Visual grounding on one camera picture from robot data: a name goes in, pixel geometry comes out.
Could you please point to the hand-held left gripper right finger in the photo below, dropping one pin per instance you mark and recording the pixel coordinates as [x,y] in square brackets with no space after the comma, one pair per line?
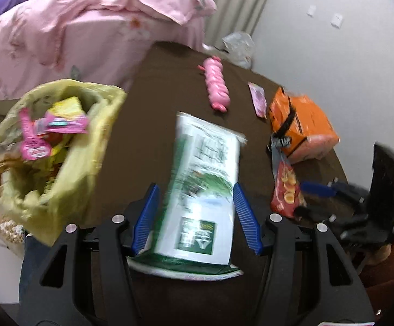
[246,217]

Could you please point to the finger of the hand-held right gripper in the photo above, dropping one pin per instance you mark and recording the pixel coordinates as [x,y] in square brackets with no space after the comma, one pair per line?
[315,215]
[317,188]

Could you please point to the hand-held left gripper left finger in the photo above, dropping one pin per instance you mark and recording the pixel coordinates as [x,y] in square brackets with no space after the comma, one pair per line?
[146,217]

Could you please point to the red chip packet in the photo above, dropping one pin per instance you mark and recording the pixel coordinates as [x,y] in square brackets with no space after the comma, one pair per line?
[287,190]

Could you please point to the grey wrapper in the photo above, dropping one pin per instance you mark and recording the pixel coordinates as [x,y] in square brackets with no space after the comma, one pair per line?
[277,156]

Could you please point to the green white snack packet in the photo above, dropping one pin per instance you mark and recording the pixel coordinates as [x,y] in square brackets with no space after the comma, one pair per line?
[200,176]

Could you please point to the orange snack packet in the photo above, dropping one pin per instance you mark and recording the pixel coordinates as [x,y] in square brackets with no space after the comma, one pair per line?
[312,122]

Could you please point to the yellow plastic bin bag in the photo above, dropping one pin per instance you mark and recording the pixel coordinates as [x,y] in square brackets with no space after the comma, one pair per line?
[64,190]

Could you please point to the small pink wrapper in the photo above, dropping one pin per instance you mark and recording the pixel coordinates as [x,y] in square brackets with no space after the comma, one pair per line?
[258,100]

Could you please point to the pink yellow snack packet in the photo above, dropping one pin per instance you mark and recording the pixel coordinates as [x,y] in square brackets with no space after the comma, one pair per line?
[64,124]

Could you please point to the pink strip wrapper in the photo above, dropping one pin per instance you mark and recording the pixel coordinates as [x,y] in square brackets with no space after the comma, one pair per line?
[32,142]

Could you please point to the person's leg in jeans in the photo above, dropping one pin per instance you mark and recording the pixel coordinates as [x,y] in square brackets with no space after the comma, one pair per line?
[30,261]

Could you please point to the crocheted slipper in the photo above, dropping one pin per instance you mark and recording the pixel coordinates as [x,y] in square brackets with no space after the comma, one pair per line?
[10,229]

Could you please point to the pink caterpillar toy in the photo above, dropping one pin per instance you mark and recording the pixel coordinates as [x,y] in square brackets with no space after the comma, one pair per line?
[215,81]

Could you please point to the white plastic bag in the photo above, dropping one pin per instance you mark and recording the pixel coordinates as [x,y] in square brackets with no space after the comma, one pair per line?
[237,47]

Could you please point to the bed with pink floral sheet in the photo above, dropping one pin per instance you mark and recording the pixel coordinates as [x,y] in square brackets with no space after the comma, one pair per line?
[132,40]

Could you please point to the white pleated curtain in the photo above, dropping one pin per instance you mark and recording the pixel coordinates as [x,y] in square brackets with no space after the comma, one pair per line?
[234,0]

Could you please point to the white wall socket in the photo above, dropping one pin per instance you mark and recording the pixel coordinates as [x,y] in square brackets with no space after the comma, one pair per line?
[336,20]

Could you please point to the white wall switch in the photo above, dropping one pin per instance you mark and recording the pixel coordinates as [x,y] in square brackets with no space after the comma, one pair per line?
[311,11]

